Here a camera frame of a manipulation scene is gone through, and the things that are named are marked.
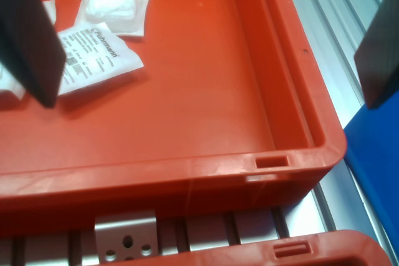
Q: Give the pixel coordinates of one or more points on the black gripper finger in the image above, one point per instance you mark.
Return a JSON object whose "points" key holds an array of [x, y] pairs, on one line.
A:
{"points": [[383, 60], [28, 45]]}

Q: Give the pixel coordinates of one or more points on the white bandage pack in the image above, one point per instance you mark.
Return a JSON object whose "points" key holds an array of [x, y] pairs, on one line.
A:
{"points": [[112, 1], [93, 57], [49, 7], [9, 82]]}

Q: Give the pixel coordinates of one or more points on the red box with bandages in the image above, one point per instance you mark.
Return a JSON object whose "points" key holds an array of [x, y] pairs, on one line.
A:
{"points": [[187, 91]]}

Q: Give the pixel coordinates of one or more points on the red box with syringes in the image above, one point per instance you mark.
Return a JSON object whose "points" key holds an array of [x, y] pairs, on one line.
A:
{"points": [[343, 244]]}

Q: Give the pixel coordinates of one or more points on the blue storage bin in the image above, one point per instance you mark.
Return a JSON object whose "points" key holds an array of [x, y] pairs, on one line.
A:
{"points": [[374, 169]]}

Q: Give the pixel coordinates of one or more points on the perforated metal bracket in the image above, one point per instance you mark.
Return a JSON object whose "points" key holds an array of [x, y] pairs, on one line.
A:
{"points": [[124, 228]]}

